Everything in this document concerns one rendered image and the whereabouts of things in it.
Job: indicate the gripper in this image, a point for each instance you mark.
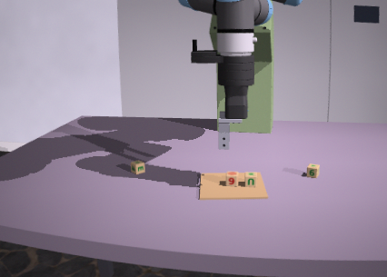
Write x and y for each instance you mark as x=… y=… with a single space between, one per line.
x=235 y=72

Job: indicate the peach flat mat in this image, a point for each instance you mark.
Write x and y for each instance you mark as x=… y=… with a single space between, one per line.
x=213 y=187

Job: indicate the tan letter block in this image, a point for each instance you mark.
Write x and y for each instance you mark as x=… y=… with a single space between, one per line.
x=137 y=167
x=232 y=179
x=250 y=179
x=313 y=170

